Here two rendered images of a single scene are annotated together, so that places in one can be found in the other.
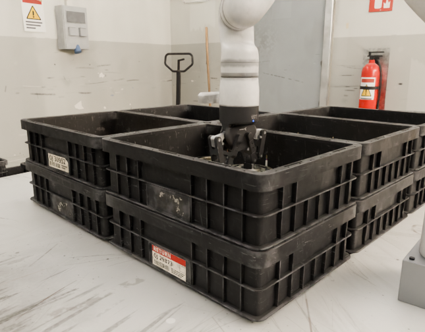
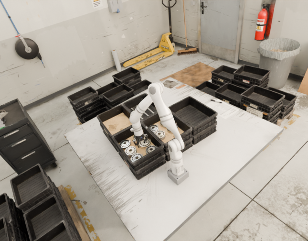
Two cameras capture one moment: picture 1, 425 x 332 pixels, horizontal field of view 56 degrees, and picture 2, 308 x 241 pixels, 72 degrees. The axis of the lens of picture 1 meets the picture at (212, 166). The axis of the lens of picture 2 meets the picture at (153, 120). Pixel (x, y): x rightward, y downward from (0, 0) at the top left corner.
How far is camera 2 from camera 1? 1.34 m
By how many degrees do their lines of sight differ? 31
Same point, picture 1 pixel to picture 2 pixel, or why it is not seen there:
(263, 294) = (139, 176)
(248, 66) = (137, 129)
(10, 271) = (100, 160)
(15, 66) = (93, 27)
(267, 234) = (137, 169)
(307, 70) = (232, 10)
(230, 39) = not seen: hidden behind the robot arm
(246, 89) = (138, 133)
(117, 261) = (119, 158)
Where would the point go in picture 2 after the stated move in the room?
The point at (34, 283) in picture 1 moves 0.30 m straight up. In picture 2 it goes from (103, 165) to (93, 142)
